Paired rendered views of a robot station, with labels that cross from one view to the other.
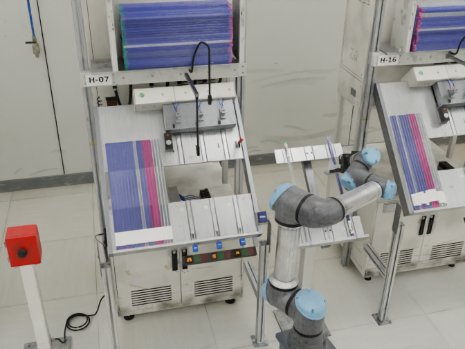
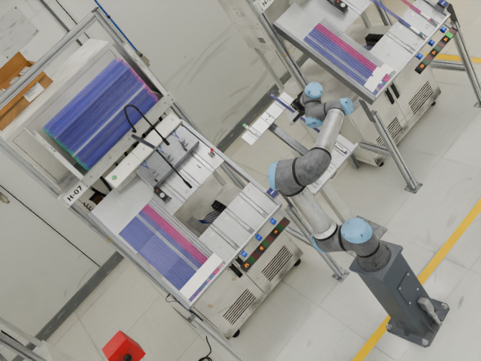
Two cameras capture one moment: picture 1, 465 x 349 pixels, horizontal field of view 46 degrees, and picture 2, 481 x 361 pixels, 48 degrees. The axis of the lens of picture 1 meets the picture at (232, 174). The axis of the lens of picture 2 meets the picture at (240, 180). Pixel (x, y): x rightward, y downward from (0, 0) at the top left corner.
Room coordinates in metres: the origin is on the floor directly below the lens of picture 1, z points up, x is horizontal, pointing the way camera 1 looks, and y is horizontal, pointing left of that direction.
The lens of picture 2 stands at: (-0.06, -0.08, 2.42)
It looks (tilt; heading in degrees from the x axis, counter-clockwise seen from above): 34 degrees down; 1
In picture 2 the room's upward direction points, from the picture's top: 40 degrees counter-clockwise
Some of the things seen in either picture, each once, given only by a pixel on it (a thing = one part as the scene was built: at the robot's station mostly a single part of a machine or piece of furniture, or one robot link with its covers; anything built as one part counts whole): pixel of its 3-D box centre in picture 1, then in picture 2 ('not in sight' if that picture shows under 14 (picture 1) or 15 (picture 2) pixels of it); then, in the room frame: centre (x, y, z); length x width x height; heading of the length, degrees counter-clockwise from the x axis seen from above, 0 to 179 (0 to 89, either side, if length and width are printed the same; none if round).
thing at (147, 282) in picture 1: (171, 237); (218, 253); (2.62, 0.35, 0.31); 0.70 x 0.65 x 0.62; 104
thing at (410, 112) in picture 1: (423, 174); (361, 57); (2.80, -1.11, 0.65); 1.01 x 0.73 x 1.29; 14
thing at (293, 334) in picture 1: (307, 333); (370, 251); (1.58, -0.30, 0.60); 0.15 x 0.15 x 0.10
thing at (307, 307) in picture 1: (308, 309); (358, 236); (1.59, -0.30, 0.72); 0.13 x 0.12 x 0.14; 45
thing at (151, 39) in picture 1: (176, 34); (101, 113); (2.52, 0.26, 1.52); 0.51 x 0.13 x 0.27; 104
